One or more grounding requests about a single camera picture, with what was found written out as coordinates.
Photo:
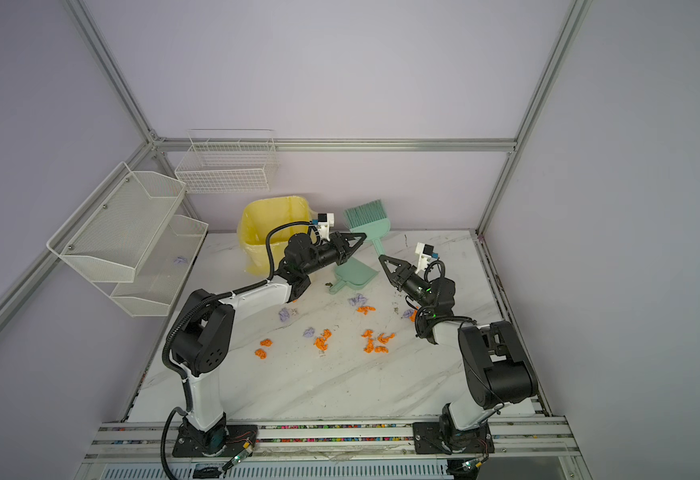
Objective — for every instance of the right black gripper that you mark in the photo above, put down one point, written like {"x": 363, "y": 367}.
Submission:
{"x": 400, "y": 281}

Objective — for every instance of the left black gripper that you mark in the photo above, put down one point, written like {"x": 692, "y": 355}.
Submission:
{"x": 342, "y": 245}

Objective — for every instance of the green dustpan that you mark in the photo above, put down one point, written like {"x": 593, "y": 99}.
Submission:
{"x": 352, "y": 274}

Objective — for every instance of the green hand brush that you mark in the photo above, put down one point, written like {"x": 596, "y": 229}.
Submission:
{"x": 370, "y": 218}

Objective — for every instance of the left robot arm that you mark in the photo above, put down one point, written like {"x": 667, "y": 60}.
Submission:
{"x": 199, "y": 341}

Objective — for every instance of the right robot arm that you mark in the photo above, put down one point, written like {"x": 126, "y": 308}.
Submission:
{"x": 497, "y": 369}

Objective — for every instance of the orange scraps far right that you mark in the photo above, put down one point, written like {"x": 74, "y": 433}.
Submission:
{"x": 410, "y": 314}

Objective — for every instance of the orange scraps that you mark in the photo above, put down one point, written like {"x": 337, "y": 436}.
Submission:
{"x": 410, "y": 314}
{"x": 262, "y": 351}

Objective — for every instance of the orange scraps left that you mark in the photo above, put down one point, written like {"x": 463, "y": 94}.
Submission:
{"x": 262, "y": 351}

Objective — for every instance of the purple paper scrap centre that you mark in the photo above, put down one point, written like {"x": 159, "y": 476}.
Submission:
{"x": 358, "y": 301}

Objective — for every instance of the orange paper scrap near dustpan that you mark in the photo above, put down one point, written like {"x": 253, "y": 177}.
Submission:
{"x": 365, "y": 310}

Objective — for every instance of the orange scrap cluster right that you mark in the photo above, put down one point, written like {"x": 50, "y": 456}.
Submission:
{"x": 376, "y": 343}

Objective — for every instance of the lower white mesh shelf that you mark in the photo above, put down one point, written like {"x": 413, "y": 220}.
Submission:
{"x": 159, "y": 282}

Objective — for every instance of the white mesh shelf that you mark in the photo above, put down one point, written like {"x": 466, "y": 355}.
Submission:
{"x": 159, "y": 282}
{"x": 110, "y": 237}

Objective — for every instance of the upper white mesh shelf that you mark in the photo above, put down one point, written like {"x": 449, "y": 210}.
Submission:
{"x": 110, "y": 237}

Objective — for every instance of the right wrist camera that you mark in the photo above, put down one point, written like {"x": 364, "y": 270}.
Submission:
{"x": 426, "y": 255}

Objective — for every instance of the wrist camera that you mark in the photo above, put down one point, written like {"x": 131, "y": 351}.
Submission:
{"x": 426, "y": 255}
{"x": 323, "y": 224}

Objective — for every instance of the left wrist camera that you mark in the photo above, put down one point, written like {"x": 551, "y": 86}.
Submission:
{"x": 323, "y": 224}

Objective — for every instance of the white wire wall basket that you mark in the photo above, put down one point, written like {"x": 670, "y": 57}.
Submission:
{"x": 229, "y": 161}

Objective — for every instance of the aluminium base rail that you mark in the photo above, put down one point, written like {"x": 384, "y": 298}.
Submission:
{"x": 373, "y": 449}

